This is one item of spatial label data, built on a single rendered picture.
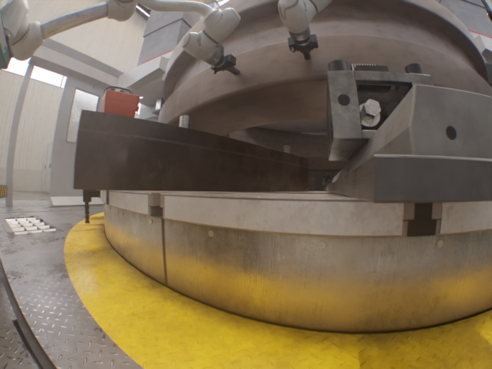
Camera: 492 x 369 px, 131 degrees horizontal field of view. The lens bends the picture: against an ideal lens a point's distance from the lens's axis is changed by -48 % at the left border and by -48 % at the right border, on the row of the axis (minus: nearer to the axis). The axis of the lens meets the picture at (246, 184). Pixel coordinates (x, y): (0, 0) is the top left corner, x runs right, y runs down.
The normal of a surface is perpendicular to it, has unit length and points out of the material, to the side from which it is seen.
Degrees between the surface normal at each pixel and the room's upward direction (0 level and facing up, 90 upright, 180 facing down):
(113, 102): 97
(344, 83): 90
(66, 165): 90
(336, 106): 90
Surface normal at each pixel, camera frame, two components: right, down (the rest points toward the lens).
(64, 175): 0.93, 0.00
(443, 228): -0.32, -0.03
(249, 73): -0.52, -0.03
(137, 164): 0.74, 0.00
